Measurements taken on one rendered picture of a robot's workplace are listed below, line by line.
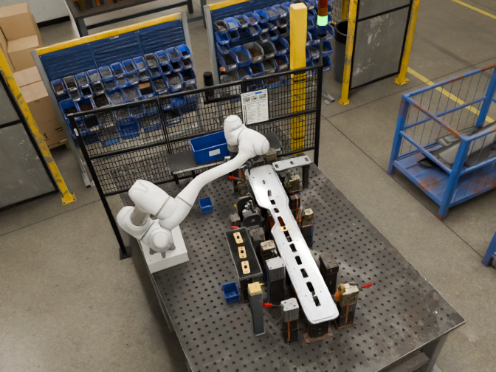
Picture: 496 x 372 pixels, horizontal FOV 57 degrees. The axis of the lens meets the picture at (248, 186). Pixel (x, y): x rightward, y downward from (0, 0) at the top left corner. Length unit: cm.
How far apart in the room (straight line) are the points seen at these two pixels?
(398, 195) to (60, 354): 335
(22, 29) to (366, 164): 481
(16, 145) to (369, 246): 326
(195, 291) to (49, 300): 164
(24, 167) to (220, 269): 244
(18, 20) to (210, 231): 451
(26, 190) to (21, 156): 41
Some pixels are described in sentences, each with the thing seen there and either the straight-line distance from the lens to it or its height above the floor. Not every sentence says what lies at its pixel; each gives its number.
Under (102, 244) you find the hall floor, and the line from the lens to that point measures 462.
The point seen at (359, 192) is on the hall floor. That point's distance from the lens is 479.
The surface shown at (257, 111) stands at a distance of 365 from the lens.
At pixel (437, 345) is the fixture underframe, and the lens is 338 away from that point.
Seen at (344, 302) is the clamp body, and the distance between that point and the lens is 276.
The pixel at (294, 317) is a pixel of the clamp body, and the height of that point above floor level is 97.
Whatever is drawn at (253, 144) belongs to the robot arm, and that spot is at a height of 181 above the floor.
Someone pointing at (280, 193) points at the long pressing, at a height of 100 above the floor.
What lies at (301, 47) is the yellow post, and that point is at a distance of 355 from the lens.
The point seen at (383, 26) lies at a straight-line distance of 594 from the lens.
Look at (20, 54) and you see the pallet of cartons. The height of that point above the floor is 69.
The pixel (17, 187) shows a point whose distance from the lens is 506.
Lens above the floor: 330
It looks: 43 degrees down
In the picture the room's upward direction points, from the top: 5 degrees counter-clockwise
